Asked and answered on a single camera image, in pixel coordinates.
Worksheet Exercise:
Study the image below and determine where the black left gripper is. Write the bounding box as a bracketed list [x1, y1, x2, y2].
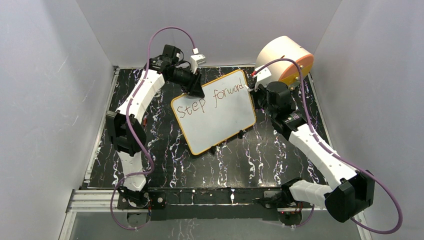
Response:
[168, 66, 206, 99]

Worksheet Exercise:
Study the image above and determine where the yellow framed whiteboard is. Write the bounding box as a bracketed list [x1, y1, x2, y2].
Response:
[170, 69, 257, 156]

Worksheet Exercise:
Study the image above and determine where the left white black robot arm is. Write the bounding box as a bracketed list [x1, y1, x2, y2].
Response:
[105, 44, 206, 208]

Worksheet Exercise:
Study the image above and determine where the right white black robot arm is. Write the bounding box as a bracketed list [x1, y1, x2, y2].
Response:
[251, 81, 375, 223]

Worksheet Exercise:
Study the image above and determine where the cream round drawer box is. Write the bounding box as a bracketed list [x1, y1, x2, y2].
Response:
[254, 35, 315, 91]

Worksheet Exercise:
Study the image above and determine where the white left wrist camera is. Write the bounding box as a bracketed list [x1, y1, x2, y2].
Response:
[189, 48, 206, 74]

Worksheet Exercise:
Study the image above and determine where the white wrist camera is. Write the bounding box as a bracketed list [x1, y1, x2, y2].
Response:
[189, 48, 206, 74]
[251, 67, 272, 92]

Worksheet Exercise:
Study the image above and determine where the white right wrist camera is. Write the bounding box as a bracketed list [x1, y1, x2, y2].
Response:
[251, 67, 272, 92]

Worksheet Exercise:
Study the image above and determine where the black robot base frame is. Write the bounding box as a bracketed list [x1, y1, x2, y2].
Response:
[117, 186, 306, 224]

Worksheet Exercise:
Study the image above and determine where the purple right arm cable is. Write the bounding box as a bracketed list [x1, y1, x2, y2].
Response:
[251, 58, 404, 235]

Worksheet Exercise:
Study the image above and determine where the aluminium rail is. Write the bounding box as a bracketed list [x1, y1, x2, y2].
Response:
[66, 189, 148, 213]

